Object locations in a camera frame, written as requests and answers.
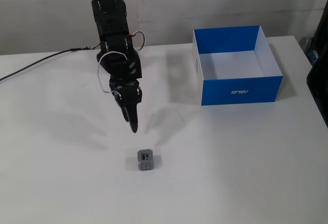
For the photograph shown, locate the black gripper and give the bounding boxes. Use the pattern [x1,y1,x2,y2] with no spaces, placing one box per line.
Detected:
[98,54,144,134]

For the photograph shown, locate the gray block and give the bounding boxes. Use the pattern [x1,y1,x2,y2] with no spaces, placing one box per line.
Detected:
[136,148,155,171]

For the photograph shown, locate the blue and white cardboard box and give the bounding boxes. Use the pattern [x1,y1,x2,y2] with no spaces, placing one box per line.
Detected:
[192,24,284,106]

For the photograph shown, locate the gray plastic object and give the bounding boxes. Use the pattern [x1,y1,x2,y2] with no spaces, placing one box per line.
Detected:
[299,36,319,65]

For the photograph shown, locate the black plastic chair back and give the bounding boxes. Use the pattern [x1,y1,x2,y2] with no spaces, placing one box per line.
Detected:
[305,0,328,129]

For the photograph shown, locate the white wire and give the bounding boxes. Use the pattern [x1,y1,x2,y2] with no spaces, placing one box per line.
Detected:
[97,51,128,93]

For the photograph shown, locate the red wire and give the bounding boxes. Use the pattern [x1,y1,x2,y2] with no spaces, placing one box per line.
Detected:
[127,31,147,52]

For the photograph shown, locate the black power cable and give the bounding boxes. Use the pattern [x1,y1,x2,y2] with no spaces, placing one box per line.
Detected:
[0,46,90,82]

